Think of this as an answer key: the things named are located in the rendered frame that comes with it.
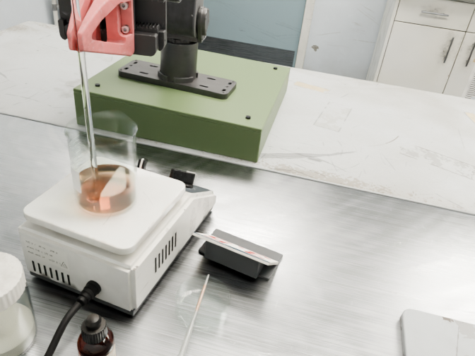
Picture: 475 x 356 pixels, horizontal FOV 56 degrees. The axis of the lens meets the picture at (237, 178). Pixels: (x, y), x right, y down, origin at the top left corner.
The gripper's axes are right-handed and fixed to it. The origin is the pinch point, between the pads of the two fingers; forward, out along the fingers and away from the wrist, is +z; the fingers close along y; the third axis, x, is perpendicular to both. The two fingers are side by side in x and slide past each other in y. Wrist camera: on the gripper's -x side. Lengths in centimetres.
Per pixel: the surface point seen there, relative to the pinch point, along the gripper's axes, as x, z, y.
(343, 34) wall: 82, -288, 75
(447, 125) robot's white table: 27, -47, 53
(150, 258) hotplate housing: 18.9, 4.4, 6.2
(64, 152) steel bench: 25.5, -20.7, -12.8
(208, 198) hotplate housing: 21.3, -8.7, 10.2
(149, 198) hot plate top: 16.1, -1.0, 4.9
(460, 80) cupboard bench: 80, -219, 134
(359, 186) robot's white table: 25.7, -21.1, 31.8
